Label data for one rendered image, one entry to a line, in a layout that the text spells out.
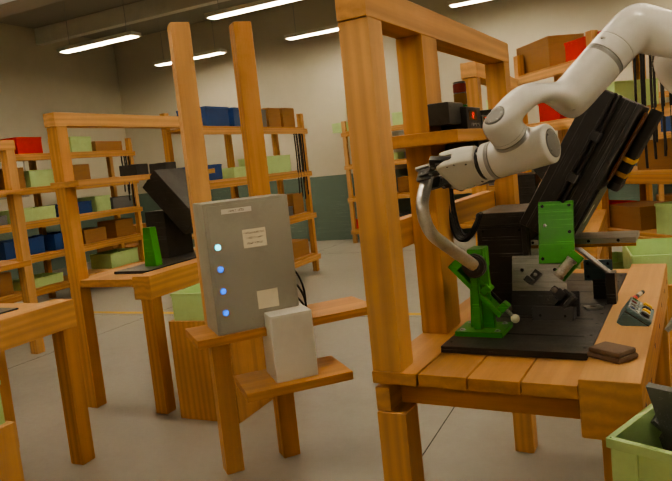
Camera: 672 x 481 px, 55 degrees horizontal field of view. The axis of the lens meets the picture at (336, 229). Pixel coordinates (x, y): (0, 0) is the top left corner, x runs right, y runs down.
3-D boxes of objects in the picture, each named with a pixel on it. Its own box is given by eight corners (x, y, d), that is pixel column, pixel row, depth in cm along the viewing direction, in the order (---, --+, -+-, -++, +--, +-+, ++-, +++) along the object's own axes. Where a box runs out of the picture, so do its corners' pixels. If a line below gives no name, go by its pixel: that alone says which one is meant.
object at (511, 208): (549, 287, 256) (543, 202, 252) (532, 306, 230) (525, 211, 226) (503, 287, 265) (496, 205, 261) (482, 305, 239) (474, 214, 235)
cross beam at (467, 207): (495, 209, 301) (494, 190, 300) (376, 259, 189) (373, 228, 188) (485, 209, 304) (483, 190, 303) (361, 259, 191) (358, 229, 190)
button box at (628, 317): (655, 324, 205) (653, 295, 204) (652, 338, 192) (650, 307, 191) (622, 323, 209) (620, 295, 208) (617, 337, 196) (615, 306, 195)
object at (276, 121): (322, 270, 913) (305, 107, 890) (223, 313, 693) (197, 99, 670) (289, 270, 936) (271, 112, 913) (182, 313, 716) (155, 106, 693)
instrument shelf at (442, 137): (526, 137, 271) (525, 127, 270) (458, 142, 193) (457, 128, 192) (468, 143, 283) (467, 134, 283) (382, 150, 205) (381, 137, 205)
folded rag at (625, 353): (586, 356, 171) (585, 346, 171) (606, 350, 175) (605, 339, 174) (618, 365, 162) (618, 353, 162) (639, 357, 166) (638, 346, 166)
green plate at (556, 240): (578, 264, 219) (577, 203, 222) (574, 262, 212) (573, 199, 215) (543, 265, 224) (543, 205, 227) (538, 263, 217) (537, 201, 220)
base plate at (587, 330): (627, 277, 269) (627, 272, 268) (589, 360, 173) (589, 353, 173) (524, 277, 289) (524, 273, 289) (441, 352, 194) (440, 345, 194)
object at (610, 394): (668, 297, 280) (667, 263, 279) (645, 445, 151) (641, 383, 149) (633, 296, 287) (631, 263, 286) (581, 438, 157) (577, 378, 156)
